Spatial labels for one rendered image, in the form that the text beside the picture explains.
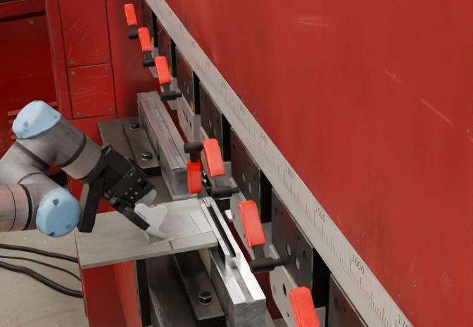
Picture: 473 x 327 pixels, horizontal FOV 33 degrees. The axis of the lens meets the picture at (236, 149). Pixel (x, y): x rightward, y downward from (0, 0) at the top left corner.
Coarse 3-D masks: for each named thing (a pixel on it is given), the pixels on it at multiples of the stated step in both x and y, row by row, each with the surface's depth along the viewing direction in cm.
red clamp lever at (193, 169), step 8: (184, 144) 135; (192, 144) 135; (200, 144) 135; (184, 152) 135; (192, 152) 135; (192, 160) 136; (192, 168) 136; (200, 168) 137; (192, 176) 137; (200, 176) 138; (192, 184) 138; (200, 184) 138; (192, 192) 139; (200, 192) 139
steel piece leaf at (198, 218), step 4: (192, 212) 163; (196, 212) 163; (200, 212) 163; (192, 216) 162; (196, 216) 161; (200, 216) 161; (196, 220) 160; (200, 220) 160; (204, 220) 160; (196, 224) 159; (200, 224) 158; (204, 224) 158; (208, 224) 158; (200, 228) 157; (204, 228) 157; (208, 228) 157; (204, 232) 156
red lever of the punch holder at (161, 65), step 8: (160, 56) 156; (160, 64) 155; (160, 72) 154; (168, 72) 154; (160, 80) 153; (168, 80) 154; (168, 88) 153; (160, 96) 152; (168, 96) 152; (176, 96) 153
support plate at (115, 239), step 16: (176, 208) 165; (192, 208) 165; (96, 224) 160; (112, 224) 160; (128, 224) 160; (80, 240) 155; (96, 240) 155; (112, 240) 154; (128, 240) 154; (144, 240) 154; (176, 240) 154; (192, 240) 154; (208, 240) 154; (80, 256) 150; (96, 256) 150; (112, 256) 149; (128, 256) 149; (144, 256) 150
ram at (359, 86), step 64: (192, 0) 133; (256, 0) 97; (320, 0) 76; (384, 0) 63; (448, 0) 54; (192, 64) 141; (256, 64) 101; (320, 64) 79; (384, 64) 65; (448, 64) 55; (320, 128) 82; (384, 128) 66; (448, 128) 56; (320, 192) 84; (384, 192) 68; (448, 192) 57; (384, 256) 70; (448, 256) 59; (448, 320) 60
